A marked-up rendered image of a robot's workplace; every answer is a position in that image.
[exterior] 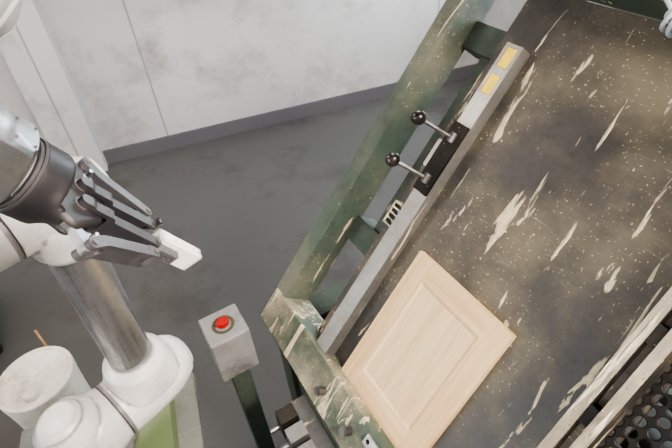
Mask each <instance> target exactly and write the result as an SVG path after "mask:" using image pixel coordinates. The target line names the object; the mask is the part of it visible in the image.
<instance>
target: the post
mask: <svg viewBox="0 0 672 448"><path fill-rule="evenodd" d="M232 382H233V385H234V387H235V390H236V393H237V395H238V398H239V401H240V403H241V406H242V409H243V411H244V414H245V417H246V420H247V422H248V425H249V428H250V430H251V433H252V436H253V438H254V441H255V444H256V446H257V448H275V446H274V443H273V439H272V436H271V433H270V430H269V427H268V424H267V421H266V418H265V415H264V412H263V409H262V406H261V402H260V399H259V396H258V393H257V390H256V387H255V384H254V381H253V378H252V375H251V372H250V369H248V370H246V371H245V372H243V373H241V374H239V375H237V376H235V377H233V378H232Z"/></svg>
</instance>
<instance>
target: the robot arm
mask: <svg viewBox="0 0 672 448"><path fill-rule="evenodd" d="M22 3H23V0H0V41H1V40H2V39H4V38H5V37H6V36H8V35H9V34H10V33H11V32H12V31H13V29H14V28H15V26H16V24H17V22H18V19H19V13H20V10H21V7H22ZM136 210H138V211H139V212H137V211H136ZM151 215H152V211H151V210H150V208H148V207H147V206H146V205H144V204H143V203H142V202H140V201H139V200H138V199H137V198H135V197H134V196H133V195H131V194H130V193H129V192H127V191H126V190H125V189H123V188H122V187H121V186H119V185H118V184H117V183H116V182H114V181H113V180H112V179H110V178H109V177H108V175H107V174H106V172H105V171H104V170H103V169H102V168H101V167H100V166H99V165H98V164H97V163H96V162H95V161H94V160H92V159H91V158H88V157H85V156H74V155H73V156H71V155H69V154H68V153H66V152H65V151H63V150H61V149H59V148H58V147H56V146H54V145H52V144H51V143H49V142H47V141H45V140H44V139H42V138H39V132H38V128H37V127H35V126H34V125H33V124H32V123H30V122H29V121H27V120H25V119H24V118H22V117H20V116H18V115H17V114H15V113H13V112H12V111H10V110H8V109H7V108H5V107H3V106H2V105H0V272H1V271H4V270H6V269H8V268H10V267H11V266H13V265H15V264H17V263H19V262H21V261H23V260H24V259H26V258H28V257H30V256H32V257H33V258H34V259H36V260H37V261H39V262H41V263H44V264H47V265H48V266H49V268H50V270H51V271H52V273H53V274H54V276H55V278H56V279H57V281H58V282H59V284H60V286H61V287H62V289H63V290H64V292H65V294H66V295H67V297H68V298H69V300H70V302H71V303H72V305H73V307H74V308H75V310H76V311H77V313H78V315H79V316H80V318H81V319H82V321H83V323H84V324H85V326H86V327H87V329H88V331H89V332H90V334H91V336H92V337H93V339H94V340H95V342H96V344H97V345H98V347H99V348H100V350H101V352H102V353H103V355H104V356H105V358H104V360H103V364H102V373H103V381H102V382H101V383H99V384H98V385H97V386H96V387H95V388H93V389H91V390H89V391H86V392H84V393H82V394H73V395H69V396H66V397H63V398H61V399H59V400H57V401H55V402H54V403H52V404H51V405H49V406H48V407H47V408H46V409H45V410H44V411H43V412H42V413H41V415H40V416H39V418H38V419H37V421H36V423H35V426H34V429H33V436H32V440H33V448H135V441H136V438H137V436H138V431H139V430H140V429H141V428H142V427H143V426H145V425H146V424H147V423H149V422H150V421H151V420H152V419H153V418H154V417H155V416H156V415H158V414H159V413H160V412H161V411H162V410H163V409H164V408H165V407H166V406H167V405H168V404H169V403H170V402H171V401H172V400H173V399H174V398H175V397H176V396H177V394H178V393H179V392H180V391H181V390H182V388H183V387H184V386H185V384H186V382H187V381H188V379H189V377H190V375H191V372H192V369H193V356H192V354H191V352H190V350H189V349H188V347H187V346H186V345H185V343H184V342H183V341H181V340H180V339H179V338H177V337H174V336H172V335H158V336H157V335H155V334H152V333H147V332H145V331H144V329H143V327H142V325H141V323H140V321H139V319H138V317H137V315H136V313H135V311H134V309H133V307H132V305H131V303H130V301H129V299H128V297H127V295H126V293H125V291H124V289H123V287H122V284H121V282H120V280H119V278H118V276H117V274H116V272H115V270H114V268H113V266H112V264H111V262H112V263H117V264H123V265H128V266H134V267H139V268H143V267H144V266H146V265H147V264H149V263H150V262H151V261H153V260H154V259H157V260H159V261H161V262H164V263H166V264H171V265H173V266H176V267H178V268H180V269H182V270H186V269H187V268H189V267H190V266H191V265H193V264H194V263H196V262H197V261H199V260H200V259H201V258H202V256H201V252H200V249H198V248H196V247H194V246H192V245H190V244H189V243H187V242H185V241H183V240H181V239H179V238H177V237H175V236H173V235H172V234H171V233H169V232H167V231H165V230H163V229H161V228H159V227H160V226H162V225H163V221H162V219H161V218H160V217H158V218H157V219H155V220H152V219H151V218H150V216H151Z"/></svg>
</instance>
